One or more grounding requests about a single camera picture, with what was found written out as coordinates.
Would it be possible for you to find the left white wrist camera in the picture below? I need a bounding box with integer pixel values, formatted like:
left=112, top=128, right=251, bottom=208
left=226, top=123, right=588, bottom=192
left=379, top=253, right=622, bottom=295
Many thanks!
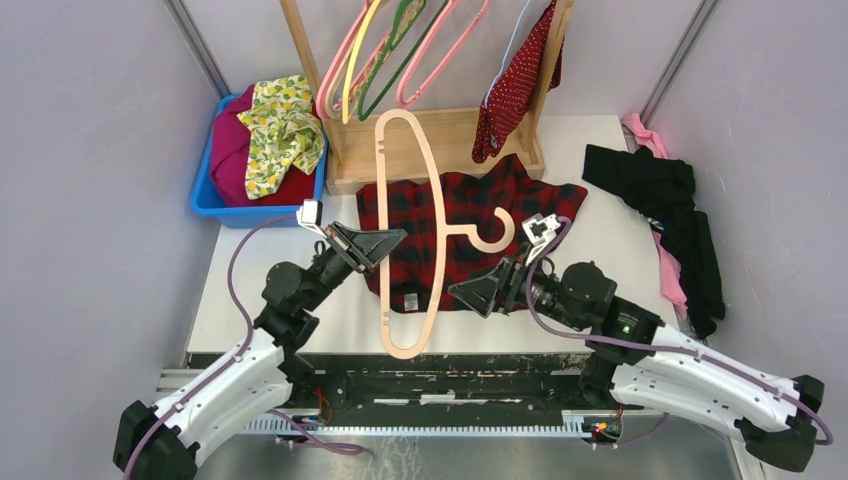
left=296, top=199, right=325, bottom=236

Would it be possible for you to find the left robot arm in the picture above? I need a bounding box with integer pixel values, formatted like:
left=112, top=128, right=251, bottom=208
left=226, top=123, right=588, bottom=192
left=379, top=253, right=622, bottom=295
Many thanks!
left=113, top=222, right=407, bottom=479

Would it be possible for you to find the green hanger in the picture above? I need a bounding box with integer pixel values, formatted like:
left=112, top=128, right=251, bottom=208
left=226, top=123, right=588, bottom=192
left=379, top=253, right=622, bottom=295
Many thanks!
left=356, top=0, right=452, bottom=123

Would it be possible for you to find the red polka dot skirt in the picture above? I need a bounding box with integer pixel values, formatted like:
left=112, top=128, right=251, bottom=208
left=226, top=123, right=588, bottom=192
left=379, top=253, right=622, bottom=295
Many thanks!
left=471, top=1, right=557, bottom=164

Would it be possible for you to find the pink hanger right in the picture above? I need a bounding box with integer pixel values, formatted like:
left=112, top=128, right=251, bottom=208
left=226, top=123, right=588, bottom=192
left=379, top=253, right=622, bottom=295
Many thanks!
left=395, top=0, right=491, bottom=110

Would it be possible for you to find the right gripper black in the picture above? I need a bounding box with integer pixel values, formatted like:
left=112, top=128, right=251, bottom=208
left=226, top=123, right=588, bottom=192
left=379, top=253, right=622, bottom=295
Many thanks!
left=447, top=241, right=585, bottom=331

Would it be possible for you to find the purple cable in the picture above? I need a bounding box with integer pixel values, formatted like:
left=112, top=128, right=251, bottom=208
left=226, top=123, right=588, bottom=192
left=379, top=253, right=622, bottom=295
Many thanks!
left=524, top=215, right=835, bottom=449
left=122, top=213, right=369, bottom=480

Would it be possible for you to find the lemon print garment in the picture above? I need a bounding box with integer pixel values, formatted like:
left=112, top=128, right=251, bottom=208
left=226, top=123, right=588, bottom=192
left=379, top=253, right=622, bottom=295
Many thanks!
left=237, top=75, right=326, bottom=200

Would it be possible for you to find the pink hanger left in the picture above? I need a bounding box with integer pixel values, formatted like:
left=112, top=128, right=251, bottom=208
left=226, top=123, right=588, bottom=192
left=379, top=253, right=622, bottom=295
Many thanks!
left=315, top=1, right=389, bottom=124

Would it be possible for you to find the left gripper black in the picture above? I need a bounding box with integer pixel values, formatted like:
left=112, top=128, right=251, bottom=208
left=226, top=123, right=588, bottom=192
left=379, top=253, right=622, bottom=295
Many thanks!
left=302, top=220, right=407, bottom=311

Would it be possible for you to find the white cable duct strip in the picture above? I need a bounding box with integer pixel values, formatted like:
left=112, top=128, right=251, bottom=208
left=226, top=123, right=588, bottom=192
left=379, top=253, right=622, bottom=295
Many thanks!
left=238, top=414, right=591, bottom=440

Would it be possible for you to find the yellow hanger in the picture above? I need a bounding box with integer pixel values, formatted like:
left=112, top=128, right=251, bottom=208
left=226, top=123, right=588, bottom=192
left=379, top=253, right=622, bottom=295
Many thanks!
left=341, top=0, right=385, bottom=125

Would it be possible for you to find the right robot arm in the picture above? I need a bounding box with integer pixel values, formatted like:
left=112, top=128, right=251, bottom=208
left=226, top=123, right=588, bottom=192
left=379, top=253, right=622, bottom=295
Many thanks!
left=448, top=250, right=824, bottom=472

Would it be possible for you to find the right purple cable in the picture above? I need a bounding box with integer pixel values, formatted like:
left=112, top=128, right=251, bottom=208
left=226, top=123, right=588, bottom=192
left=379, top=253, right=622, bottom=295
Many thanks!
left=524, top=215, right=835, bottom=449

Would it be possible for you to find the wooden hanger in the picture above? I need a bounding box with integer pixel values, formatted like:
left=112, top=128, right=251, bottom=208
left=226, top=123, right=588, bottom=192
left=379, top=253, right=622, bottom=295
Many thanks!
left=374, top=109, right=516, bottom=360

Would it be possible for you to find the pink hanger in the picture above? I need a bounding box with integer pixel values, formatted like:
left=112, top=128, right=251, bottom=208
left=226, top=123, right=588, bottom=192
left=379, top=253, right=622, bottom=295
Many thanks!
left=315, top=1, right=389, bottom=124
left=395, top=0, right=491, bottom=110

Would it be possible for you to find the light blue wire hanger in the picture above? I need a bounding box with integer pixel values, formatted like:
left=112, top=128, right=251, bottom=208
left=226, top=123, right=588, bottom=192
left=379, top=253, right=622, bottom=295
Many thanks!
left=482, top=0, right=533, bottom=108

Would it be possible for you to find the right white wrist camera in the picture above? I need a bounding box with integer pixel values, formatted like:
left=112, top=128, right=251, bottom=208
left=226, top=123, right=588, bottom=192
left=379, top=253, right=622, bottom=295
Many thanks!
left=522, top=213, right=572, bottom=265

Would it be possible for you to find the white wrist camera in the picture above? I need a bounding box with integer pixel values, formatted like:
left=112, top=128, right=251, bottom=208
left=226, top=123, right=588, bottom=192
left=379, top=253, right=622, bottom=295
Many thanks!
left=296, top=199, right=325, bottom=236
left=522, top=213, right=572, bottom=265

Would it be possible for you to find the red black plaid garment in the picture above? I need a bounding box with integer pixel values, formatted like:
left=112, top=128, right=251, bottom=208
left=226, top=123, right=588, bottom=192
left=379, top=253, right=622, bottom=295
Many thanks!
left=356, top=154, right=588, bottom=314

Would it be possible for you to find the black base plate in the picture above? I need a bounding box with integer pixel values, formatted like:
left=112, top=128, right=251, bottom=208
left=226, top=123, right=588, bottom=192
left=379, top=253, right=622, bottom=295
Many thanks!
left=282, top=353, right=619, bottom=428

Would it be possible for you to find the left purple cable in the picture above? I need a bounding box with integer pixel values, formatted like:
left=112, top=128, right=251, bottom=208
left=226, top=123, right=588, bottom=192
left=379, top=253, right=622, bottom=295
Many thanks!
left=122, top=213, right=369, bottom=480

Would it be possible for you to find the magenta garment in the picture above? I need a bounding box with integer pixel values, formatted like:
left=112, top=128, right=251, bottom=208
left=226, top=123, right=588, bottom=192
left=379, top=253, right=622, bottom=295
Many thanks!
left=209, top=85, right=254, bottom=207

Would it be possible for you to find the pink garment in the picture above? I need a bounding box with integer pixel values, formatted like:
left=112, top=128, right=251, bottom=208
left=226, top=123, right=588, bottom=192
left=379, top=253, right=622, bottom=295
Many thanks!
left=621, top=113, right=688, bottom=319

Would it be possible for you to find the wooden hanger rack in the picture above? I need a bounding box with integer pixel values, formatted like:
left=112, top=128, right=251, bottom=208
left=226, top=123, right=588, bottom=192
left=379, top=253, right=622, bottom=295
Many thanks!
left=278, top=0, right=578, bottom=197

